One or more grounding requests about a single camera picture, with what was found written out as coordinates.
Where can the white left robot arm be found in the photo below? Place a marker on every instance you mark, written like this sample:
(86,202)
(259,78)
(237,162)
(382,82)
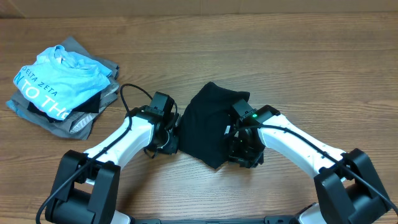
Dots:
(86,185)

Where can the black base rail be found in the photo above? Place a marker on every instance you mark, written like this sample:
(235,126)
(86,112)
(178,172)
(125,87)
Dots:
(211,221)

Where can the light blue printed t-shirt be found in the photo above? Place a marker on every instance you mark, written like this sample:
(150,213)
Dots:
(59,81)

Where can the grey folded garment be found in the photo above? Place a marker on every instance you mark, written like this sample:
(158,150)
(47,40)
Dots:
(77,125)

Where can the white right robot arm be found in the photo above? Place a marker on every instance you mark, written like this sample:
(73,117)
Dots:
(348,187)

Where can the black t-shirt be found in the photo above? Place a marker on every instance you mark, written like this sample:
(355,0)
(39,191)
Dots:
(204,122)

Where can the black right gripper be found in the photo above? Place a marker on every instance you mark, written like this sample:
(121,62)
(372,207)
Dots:
(235,155)

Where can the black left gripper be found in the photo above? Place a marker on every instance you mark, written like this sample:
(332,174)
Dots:
(171,147)

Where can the black folded garment in pile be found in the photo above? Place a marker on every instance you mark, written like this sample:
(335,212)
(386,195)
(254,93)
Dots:
(92,105)

